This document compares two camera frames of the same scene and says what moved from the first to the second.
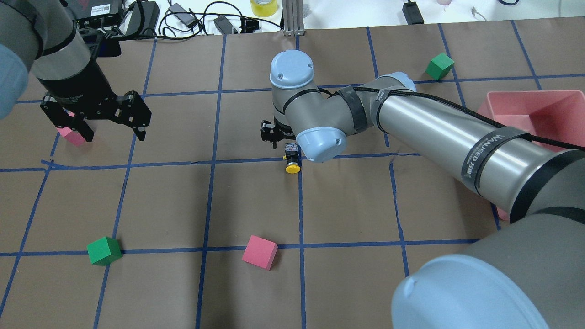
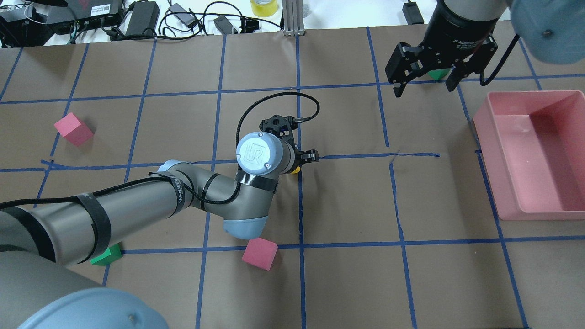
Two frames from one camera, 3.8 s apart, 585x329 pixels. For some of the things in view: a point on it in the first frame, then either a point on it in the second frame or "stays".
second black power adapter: (412, 13) stays
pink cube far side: (72, 136) stays
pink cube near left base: (260, 252) stays
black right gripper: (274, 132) -> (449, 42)
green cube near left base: (104, 251) stays
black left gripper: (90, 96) -> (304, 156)
